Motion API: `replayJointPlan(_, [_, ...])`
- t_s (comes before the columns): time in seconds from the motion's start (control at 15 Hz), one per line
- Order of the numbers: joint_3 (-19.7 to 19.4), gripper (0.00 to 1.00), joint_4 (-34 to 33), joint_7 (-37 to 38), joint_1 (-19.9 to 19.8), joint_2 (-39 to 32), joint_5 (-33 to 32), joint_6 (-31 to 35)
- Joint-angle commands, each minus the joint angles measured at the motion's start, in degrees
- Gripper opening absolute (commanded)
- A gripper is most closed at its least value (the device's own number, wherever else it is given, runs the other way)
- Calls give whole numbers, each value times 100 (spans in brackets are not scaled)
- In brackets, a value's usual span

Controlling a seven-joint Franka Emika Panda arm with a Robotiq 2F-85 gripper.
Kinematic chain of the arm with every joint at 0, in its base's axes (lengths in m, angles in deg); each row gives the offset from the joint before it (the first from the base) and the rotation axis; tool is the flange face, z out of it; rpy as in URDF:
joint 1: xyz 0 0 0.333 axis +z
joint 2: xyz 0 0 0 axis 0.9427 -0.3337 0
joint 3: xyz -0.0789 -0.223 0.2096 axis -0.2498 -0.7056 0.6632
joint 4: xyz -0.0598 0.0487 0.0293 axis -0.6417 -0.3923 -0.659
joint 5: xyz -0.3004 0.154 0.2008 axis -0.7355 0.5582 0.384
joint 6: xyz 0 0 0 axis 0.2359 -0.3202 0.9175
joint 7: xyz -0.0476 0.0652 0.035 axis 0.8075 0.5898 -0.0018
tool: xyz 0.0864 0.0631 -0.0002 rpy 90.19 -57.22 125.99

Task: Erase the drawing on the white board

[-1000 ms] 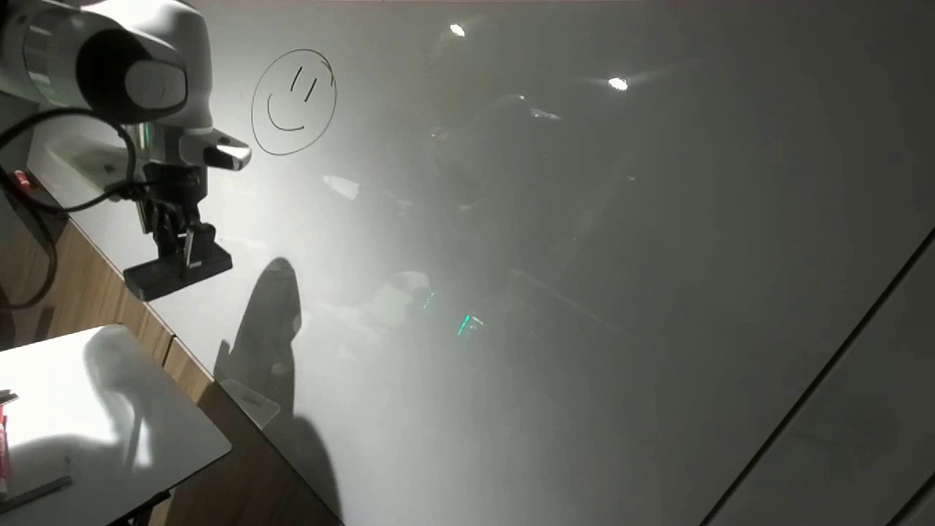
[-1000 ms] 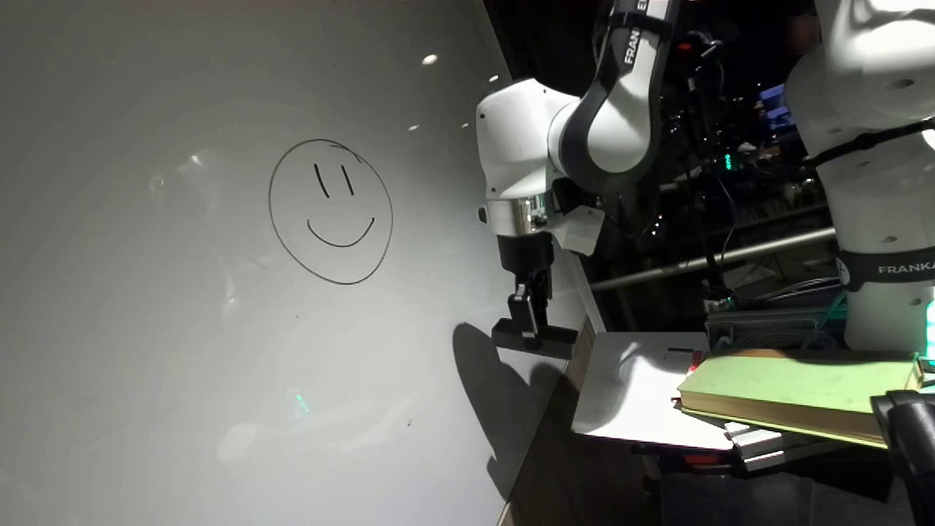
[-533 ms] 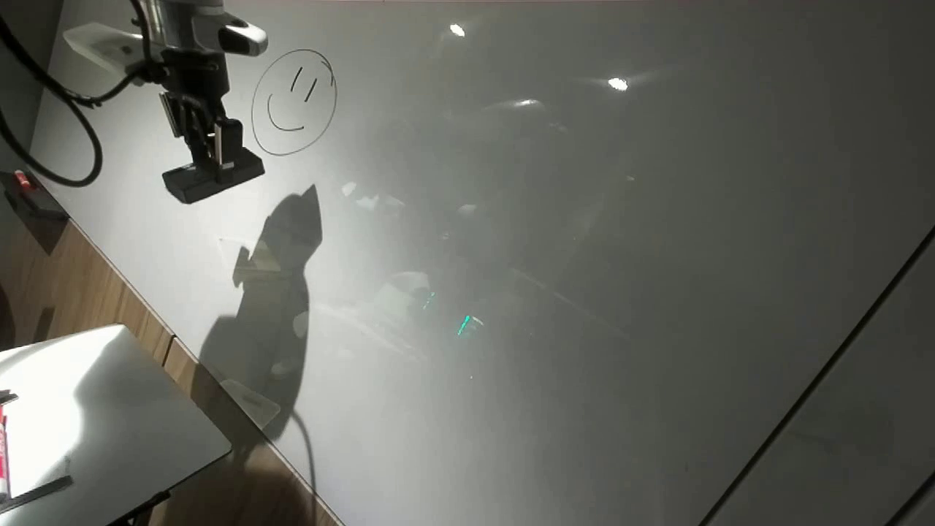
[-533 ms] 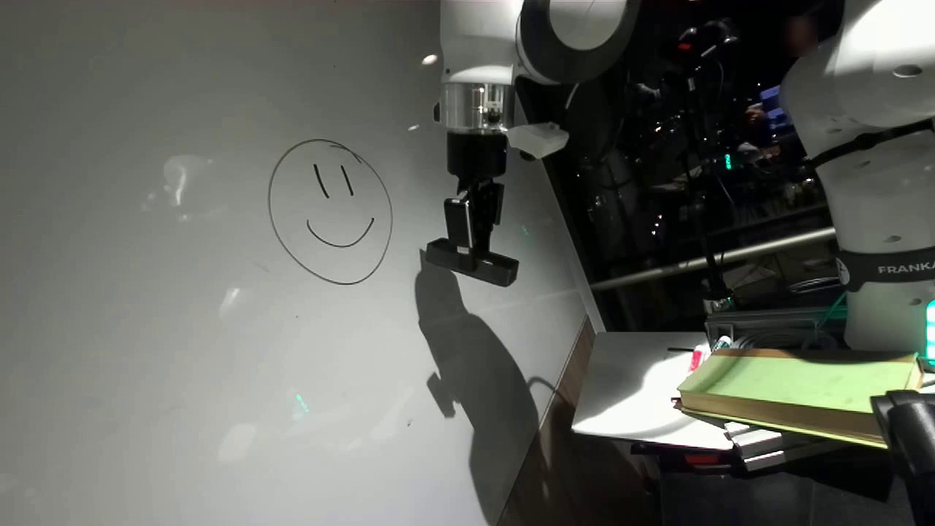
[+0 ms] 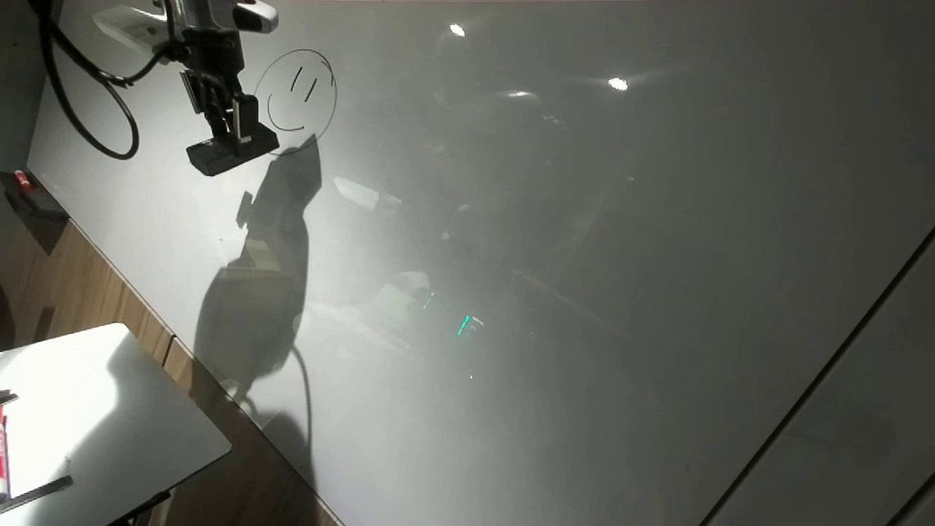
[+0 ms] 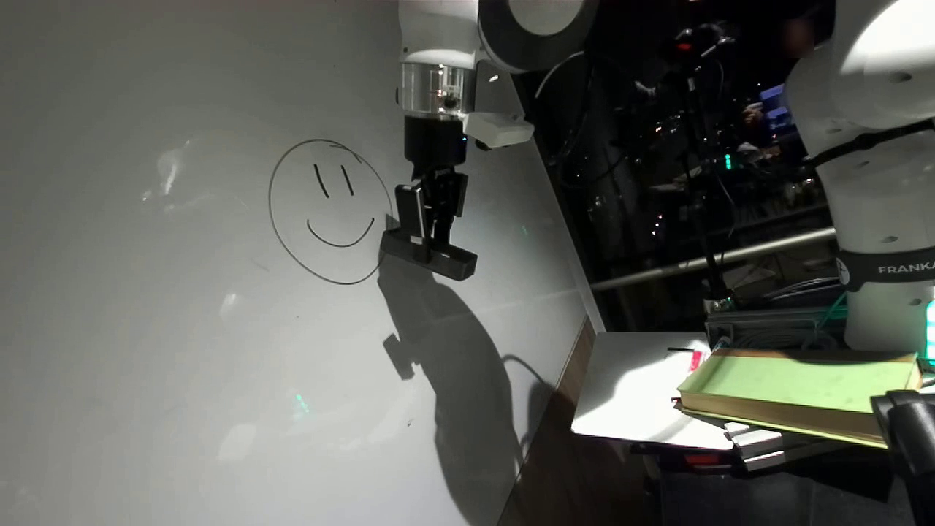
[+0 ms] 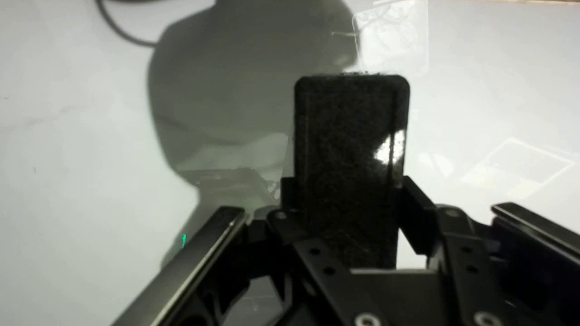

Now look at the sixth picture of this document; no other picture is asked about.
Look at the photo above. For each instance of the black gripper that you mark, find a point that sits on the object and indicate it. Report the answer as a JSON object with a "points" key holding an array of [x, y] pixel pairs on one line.
{"points": [[436, 142]]}

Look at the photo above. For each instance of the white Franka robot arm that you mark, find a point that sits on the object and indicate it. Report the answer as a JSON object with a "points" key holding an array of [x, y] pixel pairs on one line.
{"points": [[878, 194]]}

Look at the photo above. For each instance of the black marker smiley drawing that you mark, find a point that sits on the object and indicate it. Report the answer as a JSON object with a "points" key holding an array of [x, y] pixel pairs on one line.
{"points": [[339, 243]]}

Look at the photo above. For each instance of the white table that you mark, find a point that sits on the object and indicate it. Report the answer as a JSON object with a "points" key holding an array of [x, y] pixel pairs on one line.
{"points": [[624, 389]]}

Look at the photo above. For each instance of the black tripod stand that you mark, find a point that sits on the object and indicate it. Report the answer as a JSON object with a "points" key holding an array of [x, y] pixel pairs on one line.
{"points": [[703, 175]]}

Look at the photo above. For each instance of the aluminium profile bar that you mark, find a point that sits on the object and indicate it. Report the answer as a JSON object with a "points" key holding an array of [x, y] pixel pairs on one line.
{"points": [[756, 449]]}

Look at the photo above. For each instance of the green book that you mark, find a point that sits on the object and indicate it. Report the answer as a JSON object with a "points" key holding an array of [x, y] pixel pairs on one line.
{"points": [[799, 389]]}

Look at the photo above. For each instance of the silver metal rail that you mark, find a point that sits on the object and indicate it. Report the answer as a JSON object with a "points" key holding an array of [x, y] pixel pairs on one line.
{"points": [[721, 254]]}

